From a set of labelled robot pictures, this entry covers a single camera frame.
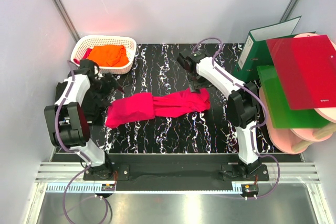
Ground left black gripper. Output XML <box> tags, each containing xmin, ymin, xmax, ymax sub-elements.
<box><xmin>88</xmin><ymin>72</ymin><xmax>123</xmax><ymax>106</ymax></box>

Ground magenta t shirt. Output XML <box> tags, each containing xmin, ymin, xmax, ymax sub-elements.
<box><xmin>105</xmin><ymin>88</ymin><xmax>211</xmax><ymax>129</ymax></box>

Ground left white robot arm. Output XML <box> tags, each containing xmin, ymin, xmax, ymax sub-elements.
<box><xmin>44</xmin><ymin>59</ymin><xmax>123</xmax><ymax>180</ymax></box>

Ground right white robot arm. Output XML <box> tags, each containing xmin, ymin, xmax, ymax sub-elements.
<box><xmin>177</xmin><ymin>50</ymin><xmax>261</xmax><ymax>180</ymax></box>

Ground folded black t shirt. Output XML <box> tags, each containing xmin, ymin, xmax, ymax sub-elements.
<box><xmin>54</xmin><ymin>81</ymin><xmax>116</xmax><ymax>126</ymax></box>

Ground orange t shirt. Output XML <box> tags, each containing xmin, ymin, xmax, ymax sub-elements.
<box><xmin>83</xmin><ymin>45</ymin><xmax>129</xmax><ymax>67</ymax></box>

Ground white plastic basket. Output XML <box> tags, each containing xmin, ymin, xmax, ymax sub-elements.
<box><xmin>70</xmin><ymin>35</ymin><xmax>137</xmax><ymax>74</ymax></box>

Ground green lever arch binder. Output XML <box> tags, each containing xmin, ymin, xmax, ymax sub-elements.
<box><xmin>232</xmin><ymin>16</ymin><xmax>301</xmax><ymax>82</ymax></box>

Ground green plastic folder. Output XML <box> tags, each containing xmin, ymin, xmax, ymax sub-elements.
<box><xmin>257</xmin><ymin>66</ymin><xmax>330</xmax><ymax>129</ymax></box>

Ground red plastic folder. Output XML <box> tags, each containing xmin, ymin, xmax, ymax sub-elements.
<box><xmin>266</xmin><ymin>35</ymin><xmax>335</xmax><ymax>110</ymax></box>

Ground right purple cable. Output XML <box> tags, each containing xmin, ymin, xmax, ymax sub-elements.
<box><xmin>190</xmin><ymin>37</ymin><xmax>281</xmax><ymax>200</ymax></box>

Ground purple cable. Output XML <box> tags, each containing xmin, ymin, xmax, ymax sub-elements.
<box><xmin>190</xmin><ymin>37</ymin><xmax>281</xmax><ymax>200</ymax></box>
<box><xmin>55</xmin><ymin>60</ymin><xmax>113</xmax><ymax>223</ymax></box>

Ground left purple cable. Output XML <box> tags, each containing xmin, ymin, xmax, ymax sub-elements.
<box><xmin>55</xmin><ymin>60</ymin><xmax>113</xmax><ymax>223</ymax></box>

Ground aluminium rail frame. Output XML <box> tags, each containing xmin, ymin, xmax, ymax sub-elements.
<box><xmin>23</xmin><ymin>162</ymin><xmax>333</xmax><ymax>223</ymax></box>

